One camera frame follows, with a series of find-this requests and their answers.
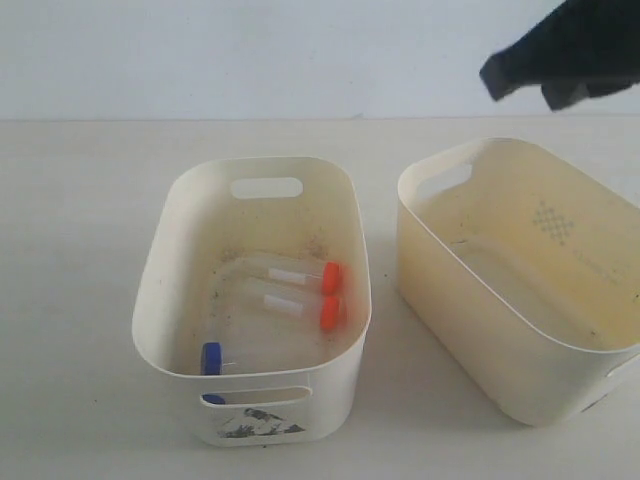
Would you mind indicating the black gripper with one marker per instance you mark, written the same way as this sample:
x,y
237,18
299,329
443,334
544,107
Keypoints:
x,y
581,50

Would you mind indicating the blue-capped clear tube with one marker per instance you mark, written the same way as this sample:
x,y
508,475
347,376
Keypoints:
x,y
213,399

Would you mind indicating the orange-capped clear tube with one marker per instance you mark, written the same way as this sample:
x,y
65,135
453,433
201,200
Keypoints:
x,y
325,312
323,277

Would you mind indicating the cream plastic bin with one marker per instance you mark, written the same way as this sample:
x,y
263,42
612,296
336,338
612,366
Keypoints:
x,y
526,269
216,212

